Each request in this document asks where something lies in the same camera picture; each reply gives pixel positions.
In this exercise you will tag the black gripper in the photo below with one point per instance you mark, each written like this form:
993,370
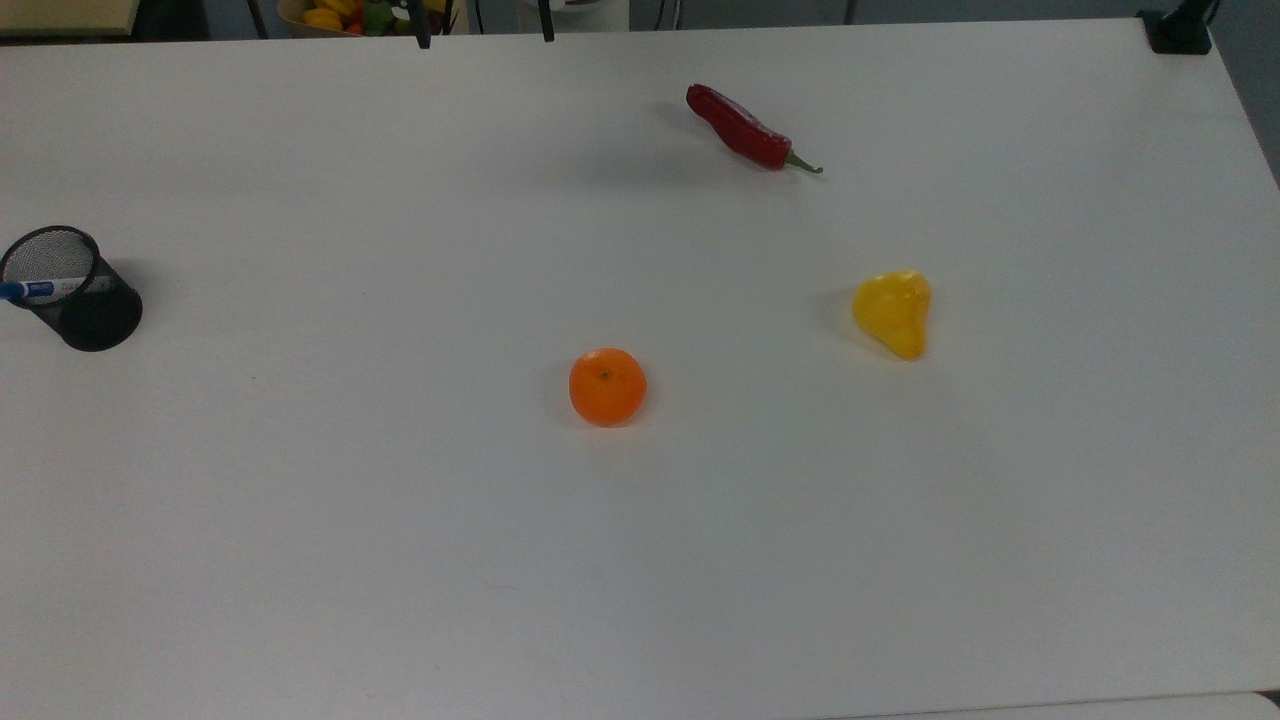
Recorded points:
408,6

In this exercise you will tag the red chili pepper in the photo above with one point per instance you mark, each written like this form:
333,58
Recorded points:
735,127

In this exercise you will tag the orange mandarin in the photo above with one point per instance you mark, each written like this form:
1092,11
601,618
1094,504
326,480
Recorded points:
607,387

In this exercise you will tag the light wooden desk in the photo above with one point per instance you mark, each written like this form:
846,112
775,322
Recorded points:
60,14

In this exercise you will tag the black mesh pen cup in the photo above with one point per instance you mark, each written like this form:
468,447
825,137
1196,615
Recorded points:
95,318

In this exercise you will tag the black metal leg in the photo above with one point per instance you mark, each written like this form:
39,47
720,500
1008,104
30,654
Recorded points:
259,16
547,20

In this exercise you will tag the yellow bell pepper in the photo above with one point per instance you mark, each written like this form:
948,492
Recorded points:
895,312

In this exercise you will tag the black table clamp stand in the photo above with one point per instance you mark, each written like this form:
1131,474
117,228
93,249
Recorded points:
1178,30

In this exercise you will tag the basket of toy fruit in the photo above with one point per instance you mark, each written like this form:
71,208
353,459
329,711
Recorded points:
330,18

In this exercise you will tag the blue white marker pen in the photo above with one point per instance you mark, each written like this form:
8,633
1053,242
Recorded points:
35,290

